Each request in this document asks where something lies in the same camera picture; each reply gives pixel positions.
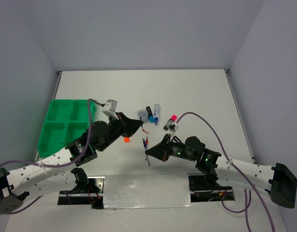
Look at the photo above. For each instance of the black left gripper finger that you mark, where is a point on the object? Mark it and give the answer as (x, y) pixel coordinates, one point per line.
(129, 132)
(130, 123)

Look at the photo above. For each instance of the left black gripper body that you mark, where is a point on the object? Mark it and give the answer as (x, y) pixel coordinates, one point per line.
(116, 129)

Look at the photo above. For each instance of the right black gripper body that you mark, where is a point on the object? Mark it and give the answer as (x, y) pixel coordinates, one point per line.
(174, 149)

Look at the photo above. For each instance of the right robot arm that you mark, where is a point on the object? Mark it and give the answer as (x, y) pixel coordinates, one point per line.
(277, 181)

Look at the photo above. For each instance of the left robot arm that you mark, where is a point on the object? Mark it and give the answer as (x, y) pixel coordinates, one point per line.
(62, 168)

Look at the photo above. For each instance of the clear jar of paperclips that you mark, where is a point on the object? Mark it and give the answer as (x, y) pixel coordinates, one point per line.
(143, 115)

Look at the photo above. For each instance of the blue-capped black highlighter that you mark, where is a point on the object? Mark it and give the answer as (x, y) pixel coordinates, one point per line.
(150, 114)

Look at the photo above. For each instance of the clear glue bottle blue cap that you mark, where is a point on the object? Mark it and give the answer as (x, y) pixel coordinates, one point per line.
(156, 114)

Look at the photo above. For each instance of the pink-capped black highlighter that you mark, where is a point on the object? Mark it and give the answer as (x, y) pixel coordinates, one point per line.
(169, 122)

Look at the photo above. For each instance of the green four-compartment plastic bin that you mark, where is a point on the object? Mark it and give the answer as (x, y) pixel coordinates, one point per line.
(65, 121)

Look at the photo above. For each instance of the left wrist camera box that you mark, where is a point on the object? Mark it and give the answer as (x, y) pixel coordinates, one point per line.
(109, 109)

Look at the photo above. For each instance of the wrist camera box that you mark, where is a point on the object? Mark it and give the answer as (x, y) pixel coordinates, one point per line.
(109, 109)
(173, 127)

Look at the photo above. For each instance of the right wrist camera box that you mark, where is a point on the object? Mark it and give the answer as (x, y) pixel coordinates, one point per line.
(173, 127)

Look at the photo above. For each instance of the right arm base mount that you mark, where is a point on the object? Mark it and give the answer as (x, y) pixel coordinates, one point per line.
(201, 192)

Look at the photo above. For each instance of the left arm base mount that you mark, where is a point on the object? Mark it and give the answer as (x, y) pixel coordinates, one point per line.
(89, 190)

